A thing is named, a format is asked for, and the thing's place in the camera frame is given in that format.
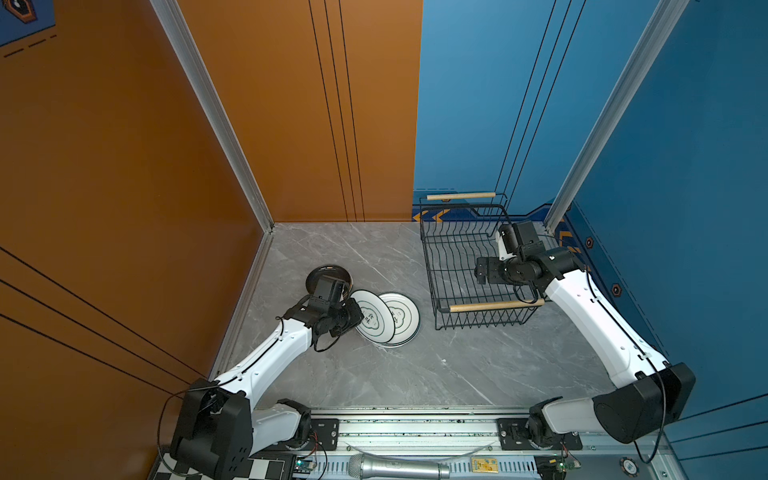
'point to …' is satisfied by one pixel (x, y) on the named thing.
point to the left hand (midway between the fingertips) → (365, 313)
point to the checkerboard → (274, 468)
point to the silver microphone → (362, 467)
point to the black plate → (331, 271)
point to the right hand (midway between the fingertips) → (490, 270)
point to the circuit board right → (564, 466)
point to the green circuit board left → (304, 465)
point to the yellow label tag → (485, 465)
